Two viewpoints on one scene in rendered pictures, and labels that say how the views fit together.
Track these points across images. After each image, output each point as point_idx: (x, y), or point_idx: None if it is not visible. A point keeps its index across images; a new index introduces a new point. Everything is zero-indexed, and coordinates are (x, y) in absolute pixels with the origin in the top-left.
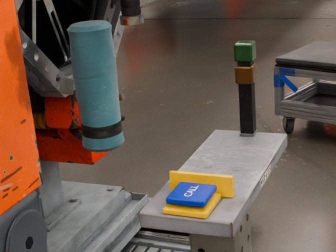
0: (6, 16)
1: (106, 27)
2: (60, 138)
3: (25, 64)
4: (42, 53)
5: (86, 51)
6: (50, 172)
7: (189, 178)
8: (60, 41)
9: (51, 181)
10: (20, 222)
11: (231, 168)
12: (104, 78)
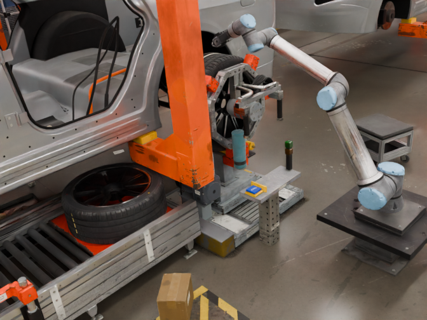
0: (208, 140)
1: (242, 134)
2: (230, 159)
3: (218, 141)
4: (223, 138)
5: (235, 140)
6: (228, 167)
7: (255, 184)
8: (236, 126)
9: (228, 170)
10: (211, 185)
11: (273, 182)
12: (240, 148)
